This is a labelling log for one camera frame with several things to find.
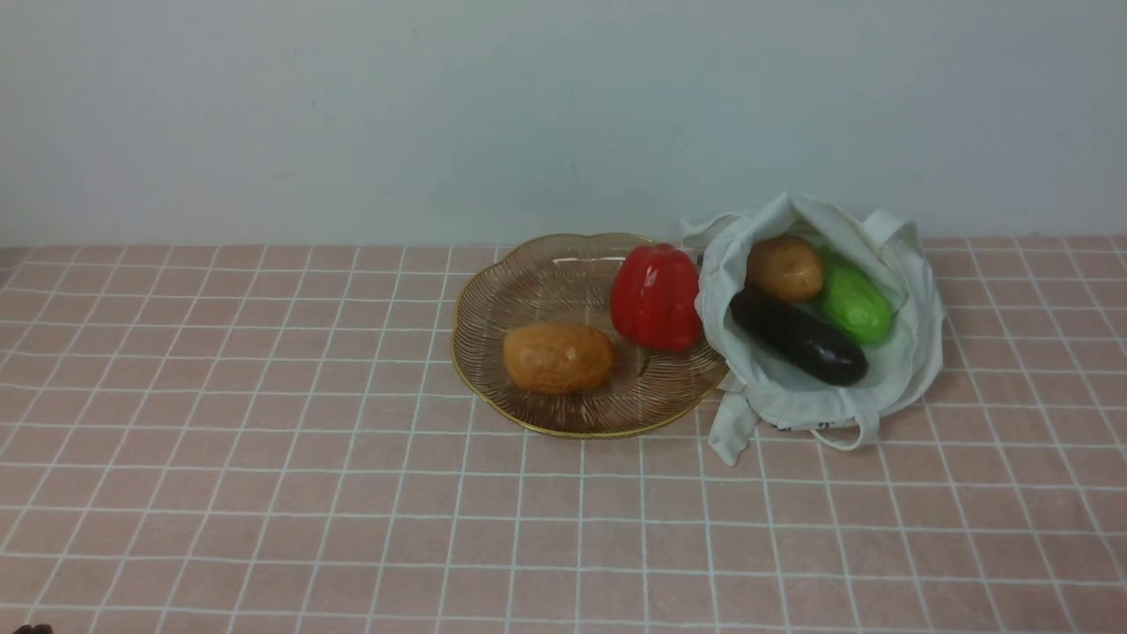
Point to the green cucumber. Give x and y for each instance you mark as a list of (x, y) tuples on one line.
[(852, 302)]

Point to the brown potato on plate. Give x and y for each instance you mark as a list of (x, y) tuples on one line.
[(558, 357)]

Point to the white cloth bag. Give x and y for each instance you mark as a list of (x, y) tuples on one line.
[(761, 386)]

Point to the pink checkered tablecloth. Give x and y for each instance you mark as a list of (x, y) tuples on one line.
[(273, 440)]

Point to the dark purple eggplant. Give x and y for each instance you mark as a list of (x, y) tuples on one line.
[(804, 340)]

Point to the red bell pepper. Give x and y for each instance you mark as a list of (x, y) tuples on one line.
[(652, 300)]

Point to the dark object at corner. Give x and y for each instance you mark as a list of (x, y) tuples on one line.
[(34, 628)]

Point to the brown potato from bag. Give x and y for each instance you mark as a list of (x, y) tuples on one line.
[(787, 267)]

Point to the amber ribbed glass plate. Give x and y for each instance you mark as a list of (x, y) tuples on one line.
[(568, 277)]

